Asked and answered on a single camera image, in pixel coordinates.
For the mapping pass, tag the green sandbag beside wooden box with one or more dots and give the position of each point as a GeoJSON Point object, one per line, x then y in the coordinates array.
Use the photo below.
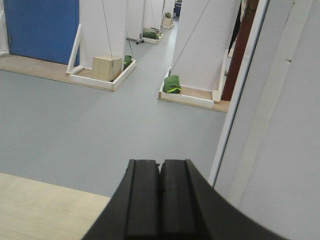
{"type": "Point", "coordinates": [127, 61]}

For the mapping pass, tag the dark red wooden door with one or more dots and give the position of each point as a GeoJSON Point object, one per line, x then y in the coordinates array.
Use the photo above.
{"type": "Point", "coordinates": [239, 50]}

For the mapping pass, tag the light wooden base platform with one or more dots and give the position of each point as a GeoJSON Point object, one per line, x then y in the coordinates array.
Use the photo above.
{"type": "Point", "coordinates": [35, 210]}

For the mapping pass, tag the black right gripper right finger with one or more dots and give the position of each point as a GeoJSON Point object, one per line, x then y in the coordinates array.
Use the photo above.
{"type": "Point", "coordinates": [192, 210]}

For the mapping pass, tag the blue door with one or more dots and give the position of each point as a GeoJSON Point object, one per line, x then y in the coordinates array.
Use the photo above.
{"type": "Point", "coordinates": [42, 29]}

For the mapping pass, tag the far wooden box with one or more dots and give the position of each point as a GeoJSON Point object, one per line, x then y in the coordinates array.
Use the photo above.
{"type": "Point", "coordinates": [106, 67]}

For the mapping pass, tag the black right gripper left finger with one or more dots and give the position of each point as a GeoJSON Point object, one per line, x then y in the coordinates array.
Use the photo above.
{"type": "Point", "coordinates": [133, 211]}

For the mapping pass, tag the far green sandbag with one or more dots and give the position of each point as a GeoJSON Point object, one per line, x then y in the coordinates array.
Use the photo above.
{"type": "Point", "coordinates": [171, 84]}

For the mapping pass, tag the white door frame post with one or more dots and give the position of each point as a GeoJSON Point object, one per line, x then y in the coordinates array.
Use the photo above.
{"type": "Point", "coordinates": [267, 163]}

